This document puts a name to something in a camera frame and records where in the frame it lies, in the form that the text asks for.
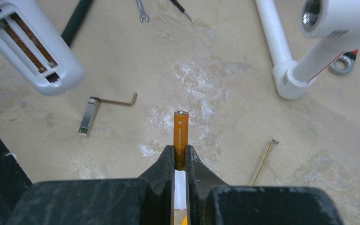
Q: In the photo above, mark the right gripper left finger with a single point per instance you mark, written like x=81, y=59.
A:
x=158, y=204

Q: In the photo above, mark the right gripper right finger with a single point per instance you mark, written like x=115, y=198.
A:
x=200, y=180

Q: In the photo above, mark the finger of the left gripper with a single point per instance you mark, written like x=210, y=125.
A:
x=76, y=20

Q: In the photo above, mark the white battery cover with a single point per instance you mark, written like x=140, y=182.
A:
x=180, y=199

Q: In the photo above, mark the white remote control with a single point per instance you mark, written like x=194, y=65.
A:
x=31, y=43

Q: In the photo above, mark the orange AAA battery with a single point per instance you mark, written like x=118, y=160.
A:
x=180, y=138

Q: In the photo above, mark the small silver wrench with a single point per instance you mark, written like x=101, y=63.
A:
x=143, y=15

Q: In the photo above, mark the yellow tape measure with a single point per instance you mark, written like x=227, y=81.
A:
x=257, y=174

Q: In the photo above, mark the small black screwdriver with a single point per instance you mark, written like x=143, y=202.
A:
x=181, y=9

